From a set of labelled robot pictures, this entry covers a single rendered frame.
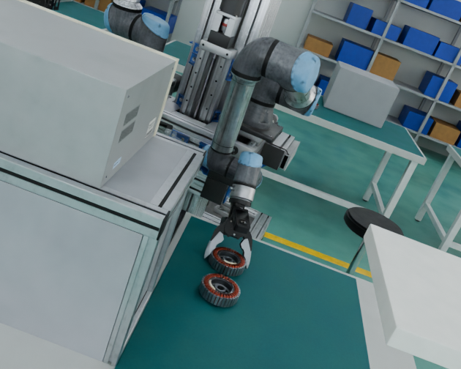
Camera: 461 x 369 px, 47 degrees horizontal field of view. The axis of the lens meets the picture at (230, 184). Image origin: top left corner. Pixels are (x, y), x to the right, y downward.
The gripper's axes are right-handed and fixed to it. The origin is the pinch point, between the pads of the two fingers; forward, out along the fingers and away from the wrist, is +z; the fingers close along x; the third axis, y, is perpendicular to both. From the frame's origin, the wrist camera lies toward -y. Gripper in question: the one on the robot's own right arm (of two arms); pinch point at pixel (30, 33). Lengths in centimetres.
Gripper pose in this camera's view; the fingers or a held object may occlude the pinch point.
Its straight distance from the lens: 186.6
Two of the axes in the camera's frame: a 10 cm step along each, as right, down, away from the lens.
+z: -3.3, 8.7, 3.8
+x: -9.1, -4.0, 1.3
